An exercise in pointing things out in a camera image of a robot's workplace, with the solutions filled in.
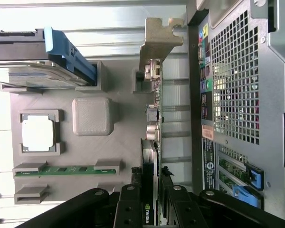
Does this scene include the grey printed parts rack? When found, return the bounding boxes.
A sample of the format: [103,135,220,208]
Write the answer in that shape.
[0,60,193,205]

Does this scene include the green RAM stick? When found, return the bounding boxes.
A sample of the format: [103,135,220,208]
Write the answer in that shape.
[15,165,116,177]

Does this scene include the blue card retention latch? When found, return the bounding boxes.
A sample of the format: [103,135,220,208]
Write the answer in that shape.
[232,163,265,210]

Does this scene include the silver CPU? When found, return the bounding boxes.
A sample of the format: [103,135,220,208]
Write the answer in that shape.
[20,114,57,152]

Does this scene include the open black PC case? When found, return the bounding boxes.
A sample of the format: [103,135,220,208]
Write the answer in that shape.
[185,0,285,228]

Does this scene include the hard disk with blue carrier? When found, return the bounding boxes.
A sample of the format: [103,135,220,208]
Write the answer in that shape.
[0,26,97,88]

